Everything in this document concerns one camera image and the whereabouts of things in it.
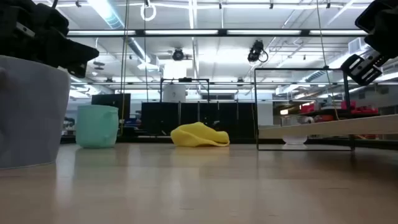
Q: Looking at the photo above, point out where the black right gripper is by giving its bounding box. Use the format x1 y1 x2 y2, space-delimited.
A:
341 0 398 86

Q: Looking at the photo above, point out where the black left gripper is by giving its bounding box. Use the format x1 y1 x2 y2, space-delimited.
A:
0 0 100 78

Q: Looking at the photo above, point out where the large grey-blue cup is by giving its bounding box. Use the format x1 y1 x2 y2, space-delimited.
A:
0 55 72 170

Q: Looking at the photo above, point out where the wooden shelf board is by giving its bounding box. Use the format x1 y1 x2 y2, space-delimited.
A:
257 114 398 139

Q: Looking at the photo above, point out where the white ceiling air unit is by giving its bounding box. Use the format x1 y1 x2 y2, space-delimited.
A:
348 37 369 55

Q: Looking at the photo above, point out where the black monitor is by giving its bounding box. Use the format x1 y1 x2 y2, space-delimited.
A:
91 93 132 121

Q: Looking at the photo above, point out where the black crossbar with light strips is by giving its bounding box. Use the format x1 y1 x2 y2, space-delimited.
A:
67 29 369 37

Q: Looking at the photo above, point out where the round black ceiling fixture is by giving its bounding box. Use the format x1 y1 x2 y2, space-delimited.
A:
171 48 185 62

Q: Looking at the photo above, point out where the black cabinet row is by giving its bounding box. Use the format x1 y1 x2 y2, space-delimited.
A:
141 101 257 139

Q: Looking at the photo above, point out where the yellow cloth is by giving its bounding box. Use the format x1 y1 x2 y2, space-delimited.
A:
170 121 231 148

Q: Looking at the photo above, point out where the hanging dark cable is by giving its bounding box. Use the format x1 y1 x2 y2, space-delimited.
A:
120 0 130 134
143 0 149 103
316 0 340 121

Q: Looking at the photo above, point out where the silver ceiling duct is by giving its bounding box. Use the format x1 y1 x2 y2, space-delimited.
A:
86 0 152 63

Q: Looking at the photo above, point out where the white hanging ring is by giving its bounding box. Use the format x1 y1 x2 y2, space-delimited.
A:
139 2 157 22

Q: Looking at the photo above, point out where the black overhead camera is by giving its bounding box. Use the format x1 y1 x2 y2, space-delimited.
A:
247 39 269 63

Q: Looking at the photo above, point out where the black metal shelf frame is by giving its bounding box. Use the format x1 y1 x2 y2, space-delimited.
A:
254 67 356 152

